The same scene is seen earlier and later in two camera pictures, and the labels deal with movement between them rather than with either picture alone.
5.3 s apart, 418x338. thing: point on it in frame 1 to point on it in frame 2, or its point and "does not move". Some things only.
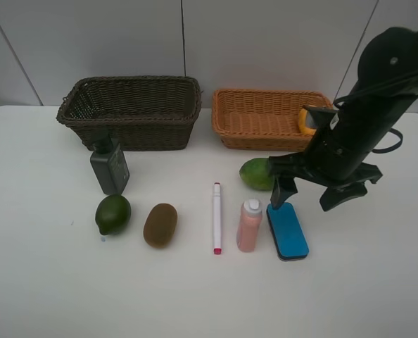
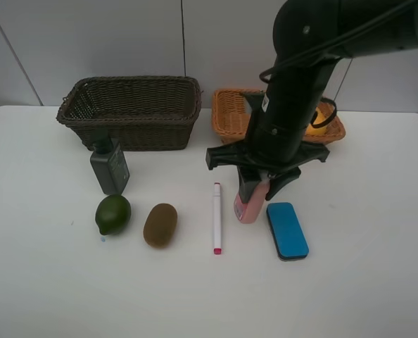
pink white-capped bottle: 249,224 to 247,212
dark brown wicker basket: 142,112 does not move
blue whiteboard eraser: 286,233 does not move
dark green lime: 112,214 does not move
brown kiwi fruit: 160,225 does not move
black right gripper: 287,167 to 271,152
